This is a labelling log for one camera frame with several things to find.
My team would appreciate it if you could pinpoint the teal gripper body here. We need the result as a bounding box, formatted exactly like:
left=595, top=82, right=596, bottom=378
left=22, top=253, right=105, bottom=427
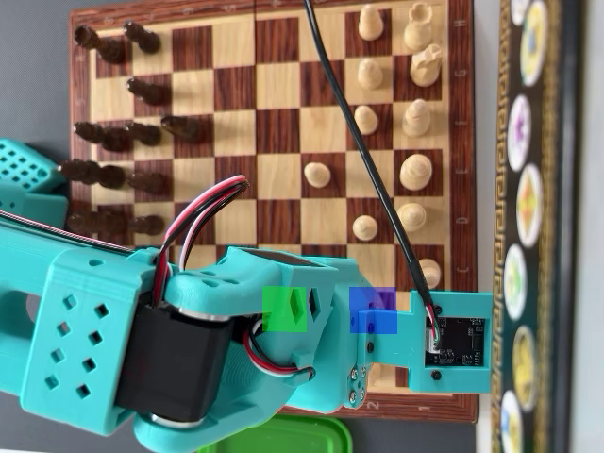
left=261, top=257, right=377, bottom=417

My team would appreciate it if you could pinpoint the red white black servo wire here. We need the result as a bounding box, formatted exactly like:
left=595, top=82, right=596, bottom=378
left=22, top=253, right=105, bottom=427
left=0, top=210, right=138, bottom=254
left=243, top=318, right=317, bottom=382
left=153, top=174, right=251, bottom=308

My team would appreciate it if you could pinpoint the green plastic lid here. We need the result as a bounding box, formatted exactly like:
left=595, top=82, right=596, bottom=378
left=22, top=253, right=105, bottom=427
left=195, top=413, right=354, bottom=453

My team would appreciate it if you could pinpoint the dark wooden bishop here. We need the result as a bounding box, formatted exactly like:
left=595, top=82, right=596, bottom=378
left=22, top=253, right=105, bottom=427
left=74, top=120, right=131, bottom=153

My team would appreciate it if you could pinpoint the wooden folding chess board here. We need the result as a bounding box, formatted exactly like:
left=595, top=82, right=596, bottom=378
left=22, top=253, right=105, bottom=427
left=68, top=0, right=478, bottom=425

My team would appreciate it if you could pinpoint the teal camera mount with circuit board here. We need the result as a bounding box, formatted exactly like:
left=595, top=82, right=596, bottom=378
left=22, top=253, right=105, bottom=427
left=358, top=288, right=493, bottom=396

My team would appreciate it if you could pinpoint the dark wooden rook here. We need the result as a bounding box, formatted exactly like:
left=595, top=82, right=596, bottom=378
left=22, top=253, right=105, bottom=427
left=74, top=24, right=127, bottom=65

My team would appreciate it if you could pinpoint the dark wooden queen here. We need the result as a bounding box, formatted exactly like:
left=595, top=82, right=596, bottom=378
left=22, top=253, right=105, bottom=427
left=65, top=210, right=131, bottom=236

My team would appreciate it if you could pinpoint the dark wooden king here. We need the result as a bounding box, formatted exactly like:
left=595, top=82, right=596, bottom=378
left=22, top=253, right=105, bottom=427
left=57, top=159, right=127, bottom=190

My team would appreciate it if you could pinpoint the dark wooden knight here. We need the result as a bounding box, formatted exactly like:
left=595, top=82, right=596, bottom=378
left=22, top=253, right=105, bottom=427
left=159, top=114, right=208, bottom=144

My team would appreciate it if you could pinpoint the black camera cable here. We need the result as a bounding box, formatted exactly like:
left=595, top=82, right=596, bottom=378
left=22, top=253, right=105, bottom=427
left=301, top=0, right=443, bottom=327

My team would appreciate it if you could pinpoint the black gold medallion board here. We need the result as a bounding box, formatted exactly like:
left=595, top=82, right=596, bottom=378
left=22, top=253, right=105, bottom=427
left=490, top=0, right=586, bottom=453

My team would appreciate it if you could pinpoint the white wooden pawn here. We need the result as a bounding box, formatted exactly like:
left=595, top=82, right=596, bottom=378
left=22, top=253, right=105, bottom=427
left=358, top=4, right=384, bottom=42
left=357, top=58, right=383, bottom=91
left=352, top=214, right=378, bottom=241
left=353, top=104, right=378, bottom=136
left=304, top=161, right=331, bottom=189

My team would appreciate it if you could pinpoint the white wooden rook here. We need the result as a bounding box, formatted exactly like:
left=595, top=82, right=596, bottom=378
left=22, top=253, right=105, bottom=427
left=403, top=2, right=433, bottom=53

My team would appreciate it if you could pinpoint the white wooden knight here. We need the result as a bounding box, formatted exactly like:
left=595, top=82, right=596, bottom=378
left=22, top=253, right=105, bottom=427
left=409, top=43, right=444, bottom=88

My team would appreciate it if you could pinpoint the white wooden bishop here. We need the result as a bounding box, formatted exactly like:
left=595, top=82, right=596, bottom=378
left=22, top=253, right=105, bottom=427
left=417, top=258, right=443, bottom=290
left=401, top=97, right=430, bottom=138

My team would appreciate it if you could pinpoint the dark wooden pawn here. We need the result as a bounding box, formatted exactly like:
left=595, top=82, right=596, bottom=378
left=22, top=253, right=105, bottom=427
left=123, top=21, right=161, bottom=54
left=126, top=121, right=163, bottom=146
left=129, top=214, right=166, bottom=236
left=126, top=171, right=166, bottom=194
left=126, top=76, right=165, bottom=106

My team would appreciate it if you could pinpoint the white wooden queen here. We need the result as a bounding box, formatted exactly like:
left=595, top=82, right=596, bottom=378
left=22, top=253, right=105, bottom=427
left=395, top=201, right=428, bottom=233

